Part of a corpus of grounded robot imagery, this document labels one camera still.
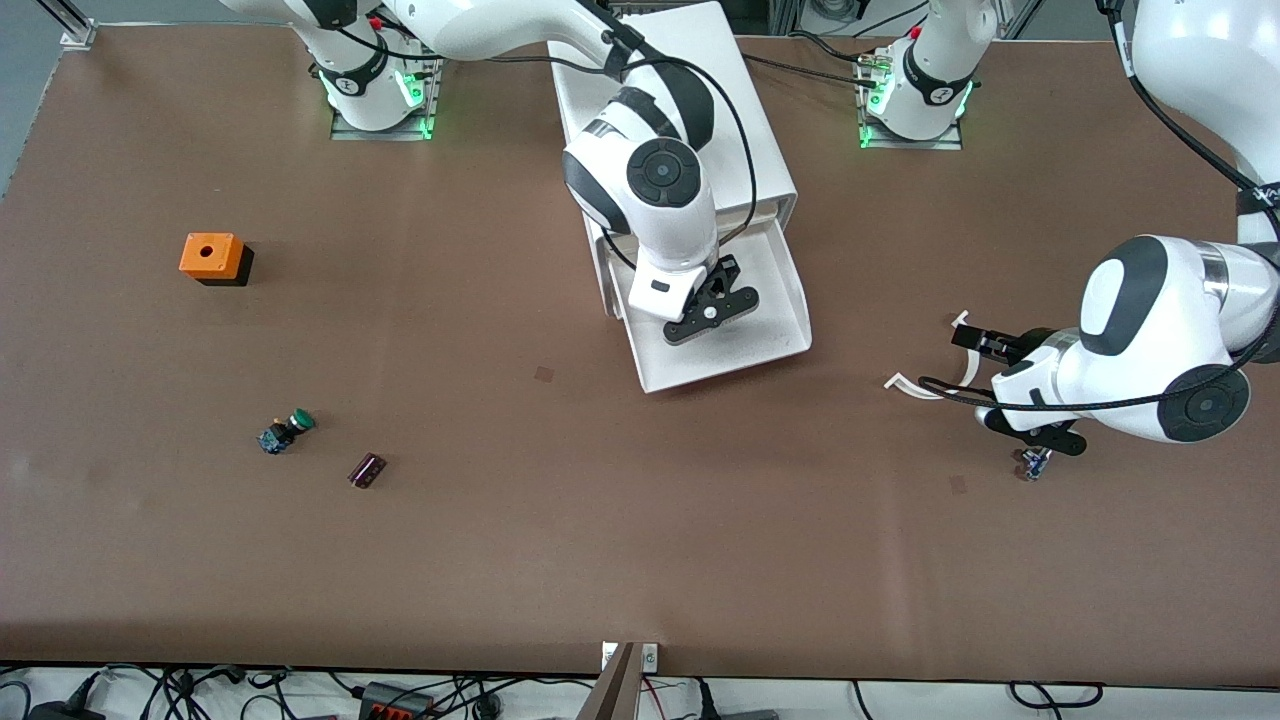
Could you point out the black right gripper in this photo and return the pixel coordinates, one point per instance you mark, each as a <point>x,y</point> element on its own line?
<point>729,268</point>

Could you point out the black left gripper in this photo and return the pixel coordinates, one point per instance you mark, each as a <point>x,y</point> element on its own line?
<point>1026,345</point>

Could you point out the white plastic drawer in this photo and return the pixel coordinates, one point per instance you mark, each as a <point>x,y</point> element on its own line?
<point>765,215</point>
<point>760,340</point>

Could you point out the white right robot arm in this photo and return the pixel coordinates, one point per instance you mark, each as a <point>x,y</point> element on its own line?
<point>655,220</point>

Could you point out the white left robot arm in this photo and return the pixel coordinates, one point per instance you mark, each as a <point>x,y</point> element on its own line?
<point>1150,300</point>

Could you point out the white plastic drawer cabinet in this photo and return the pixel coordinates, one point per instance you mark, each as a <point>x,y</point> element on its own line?
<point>775,170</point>

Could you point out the white curved plastic strip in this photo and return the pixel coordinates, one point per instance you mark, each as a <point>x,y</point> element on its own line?
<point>905,385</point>

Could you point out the small blue electronic component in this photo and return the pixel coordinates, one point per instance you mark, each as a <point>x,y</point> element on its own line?
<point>1033,465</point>

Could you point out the dark maroon cylindrical capacitor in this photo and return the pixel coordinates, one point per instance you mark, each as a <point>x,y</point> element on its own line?
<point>367,470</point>

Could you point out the brown wooden beam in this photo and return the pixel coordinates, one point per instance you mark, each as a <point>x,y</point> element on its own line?
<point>612,695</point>

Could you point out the orange box with black base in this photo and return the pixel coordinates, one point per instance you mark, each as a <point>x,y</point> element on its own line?
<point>212,258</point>

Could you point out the black power strip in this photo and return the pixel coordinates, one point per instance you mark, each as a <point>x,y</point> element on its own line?
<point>395,705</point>

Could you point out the black power adapter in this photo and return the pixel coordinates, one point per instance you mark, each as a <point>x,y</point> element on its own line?
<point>60,712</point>

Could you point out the aluminium frame profile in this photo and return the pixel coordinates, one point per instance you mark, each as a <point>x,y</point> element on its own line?
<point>1015,15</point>

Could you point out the white metal bracket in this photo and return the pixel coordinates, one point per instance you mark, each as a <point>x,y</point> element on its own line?
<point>650,657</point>

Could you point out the green push button switch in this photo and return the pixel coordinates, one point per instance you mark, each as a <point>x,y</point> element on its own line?
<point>285,432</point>

